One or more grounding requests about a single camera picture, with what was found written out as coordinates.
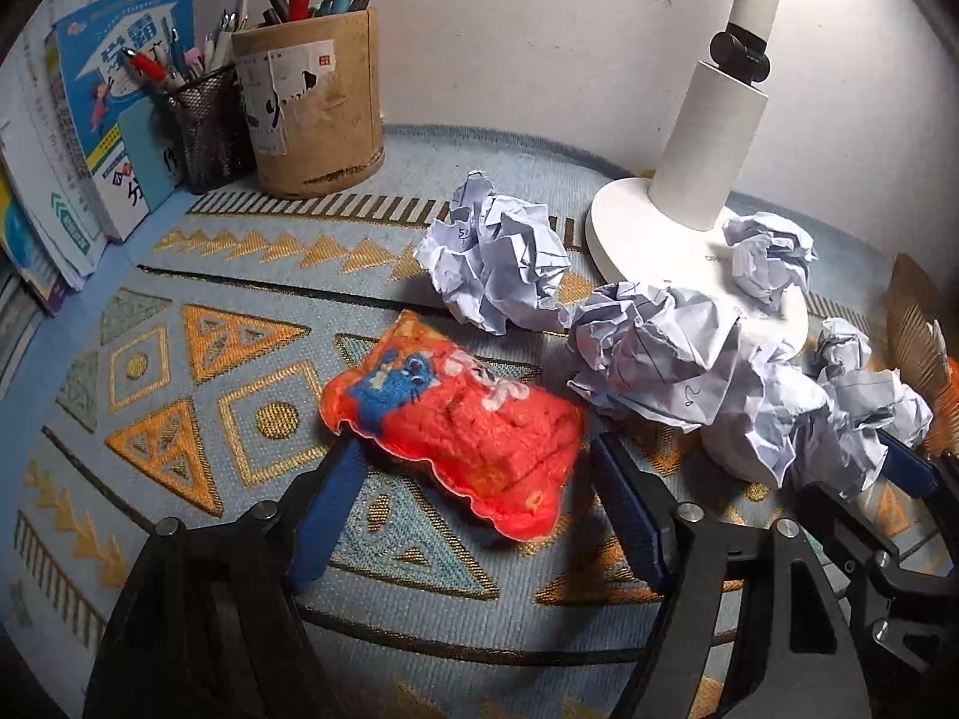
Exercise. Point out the red snack packet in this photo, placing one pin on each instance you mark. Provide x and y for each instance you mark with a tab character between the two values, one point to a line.
464	419

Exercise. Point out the row of books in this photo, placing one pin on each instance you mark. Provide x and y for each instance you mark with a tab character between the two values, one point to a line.
45	165

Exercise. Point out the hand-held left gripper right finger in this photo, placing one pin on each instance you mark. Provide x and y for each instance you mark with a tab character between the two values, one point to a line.
629	517

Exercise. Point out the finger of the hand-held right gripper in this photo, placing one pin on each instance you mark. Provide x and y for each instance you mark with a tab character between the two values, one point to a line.
839	524
910	464

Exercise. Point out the large lined paper wad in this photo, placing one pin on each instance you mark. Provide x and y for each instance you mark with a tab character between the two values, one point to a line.
846	427

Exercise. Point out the pile of crumpled paper balls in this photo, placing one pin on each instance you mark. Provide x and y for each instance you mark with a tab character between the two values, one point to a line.
494	269

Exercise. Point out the blue patterned table mat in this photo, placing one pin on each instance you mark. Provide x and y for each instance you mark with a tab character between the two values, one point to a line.
225	314

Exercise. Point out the white desk lamp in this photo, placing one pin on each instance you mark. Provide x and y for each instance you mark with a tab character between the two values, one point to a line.
712	150

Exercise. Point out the round wooden pen holder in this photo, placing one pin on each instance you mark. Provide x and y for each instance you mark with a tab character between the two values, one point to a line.
322	127

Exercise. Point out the yellow purple book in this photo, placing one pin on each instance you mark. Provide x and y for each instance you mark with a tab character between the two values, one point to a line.
22	262

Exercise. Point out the brown round hand fan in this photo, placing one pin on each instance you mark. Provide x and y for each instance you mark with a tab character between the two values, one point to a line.
918	322

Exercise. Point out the blue cover workbook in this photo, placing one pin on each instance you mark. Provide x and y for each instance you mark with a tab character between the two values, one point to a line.
112	45

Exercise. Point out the black mesh pen holder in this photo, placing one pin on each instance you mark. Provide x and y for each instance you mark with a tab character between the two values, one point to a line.
206	135

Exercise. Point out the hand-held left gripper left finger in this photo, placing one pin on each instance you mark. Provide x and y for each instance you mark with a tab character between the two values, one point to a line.
330	509

